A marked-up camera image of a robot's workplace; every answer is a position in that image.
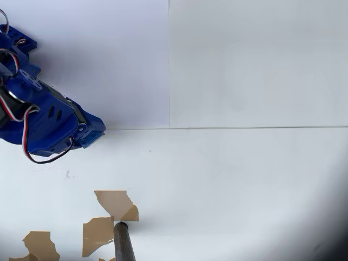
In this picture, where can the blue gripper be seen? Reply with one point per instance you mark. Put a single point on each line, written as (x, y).
(92, 125)

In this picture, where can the blue toy brick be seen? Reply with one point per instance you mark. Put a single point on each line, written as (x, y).
(91, 139)

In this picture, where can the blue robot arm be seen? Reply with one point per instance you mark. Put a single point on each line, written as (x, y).
(19, 54)

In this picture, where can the beige torn patch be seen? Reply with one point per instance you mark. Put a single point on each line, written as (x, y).
(114, 202)
(40, 244)
(95, 236)

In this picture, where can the dark metal camera stand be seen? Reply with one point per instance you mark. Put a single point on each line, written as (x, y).
(123, 244)

